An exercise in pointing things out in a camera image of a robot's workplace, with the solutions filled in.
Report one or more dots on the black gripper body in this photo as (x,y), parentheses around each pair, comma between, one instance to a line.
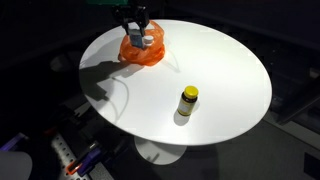
(131,11)

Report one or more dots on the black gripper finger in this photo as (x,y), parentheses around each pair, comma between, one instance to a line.
(142,28)
(127,29)

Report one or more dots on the orange plastic bag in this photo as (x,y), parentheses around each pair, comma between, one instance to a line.
(146,55)

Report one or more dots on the amber bottle with yellow cap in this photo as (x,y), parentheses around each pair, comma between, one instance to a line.
(188,101)

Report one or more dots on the perforated metal plate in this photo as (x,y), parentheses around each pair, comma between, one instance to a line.
(61,150)

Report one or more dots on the grey rounded object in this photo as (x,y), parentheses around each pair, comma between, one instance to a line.
(15,166)

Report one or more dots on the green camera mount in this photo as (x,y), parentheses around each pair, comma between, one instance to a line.
(106,2)

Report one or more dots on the white table pedestal base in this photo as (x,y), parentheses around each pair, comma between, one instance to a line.
(160,153)

